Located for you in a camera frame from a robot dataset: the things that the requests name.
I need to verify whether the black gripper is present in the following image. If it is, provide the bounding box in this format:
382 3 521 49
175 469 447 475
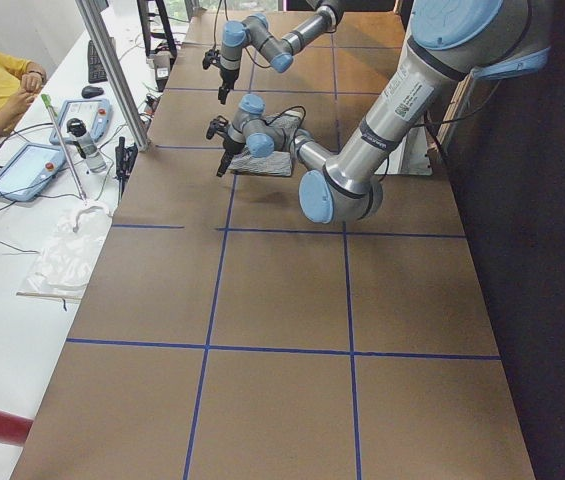
205 115 243 177
202 46 240 104

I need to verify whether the striped polo shirt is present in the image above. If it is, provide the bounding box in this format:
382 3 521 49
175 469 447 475
229 110 302 177

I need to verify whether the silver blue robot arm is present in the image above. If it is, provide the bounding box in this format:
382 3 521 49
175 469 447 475
202 0 345 105
206 1 554 224

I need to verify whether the black step ladder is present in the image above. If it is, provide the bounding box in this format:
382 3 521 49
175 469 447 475
136 0 181 59

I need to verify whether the black clamp tool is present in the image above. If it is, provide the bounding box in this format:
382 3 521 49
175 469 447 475
115 136 138 201

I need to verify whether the upper blue teach pendant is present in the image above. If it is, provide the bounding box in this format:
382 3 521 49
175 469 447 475
57 98 112 143

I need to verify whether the blue teach pendant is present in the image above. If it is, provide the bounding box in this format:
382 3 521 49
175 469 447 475
57 98 112 143
0 143 66 202

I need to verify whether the black keyboard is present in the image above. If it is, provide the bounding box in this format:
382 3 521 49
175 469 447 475
86 40 108 84

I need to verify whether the black computer mouse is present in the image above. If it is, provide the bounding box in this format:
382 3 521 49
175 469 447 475
81 85 104 99

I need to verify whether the white cloth sheet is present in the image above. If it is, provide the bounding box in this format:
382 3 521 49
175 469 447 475
17 209 112 303

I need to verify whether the lower blue teach pendant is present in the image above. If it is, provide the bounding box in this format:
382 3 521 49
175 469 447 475
0 143 66 202

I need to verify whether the aluminium frame post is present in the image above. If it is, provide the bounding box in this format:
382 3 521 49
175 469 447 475
76 0 150 151

